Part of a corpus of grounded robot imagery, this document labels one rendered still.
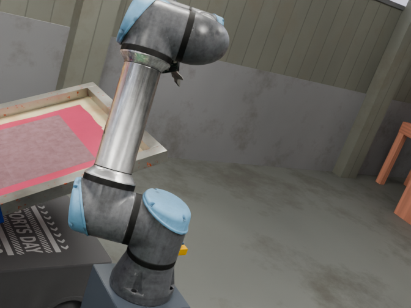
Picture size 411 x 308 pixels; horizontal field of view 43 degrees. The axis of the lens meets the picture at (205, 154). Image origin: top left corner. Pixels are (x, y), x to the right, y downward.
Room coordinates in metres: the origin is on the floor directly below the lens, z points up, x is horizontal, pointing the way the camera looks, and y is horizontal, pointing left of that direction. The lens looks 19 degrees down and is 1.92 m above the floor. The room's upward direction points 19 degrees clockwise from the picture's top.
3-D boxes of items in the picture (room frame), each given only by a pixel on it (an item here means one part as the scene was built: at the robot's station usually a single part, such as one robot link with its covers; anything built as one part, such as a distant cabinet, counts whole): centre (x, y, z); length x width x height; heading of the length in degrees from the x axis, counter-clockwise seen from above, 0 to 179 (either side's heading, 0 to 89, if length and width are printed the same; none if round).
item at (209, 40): (1.39, 0.10, 1.76); 0.49 x 0.11 x 0.12; 9
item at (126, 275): (1.05, 0.04, 1.25); 0.15 x 0.15 x 0.10
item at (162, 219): (1.05, 0.05, 1.37); 0.13 x 0.12 x 0.14; 99
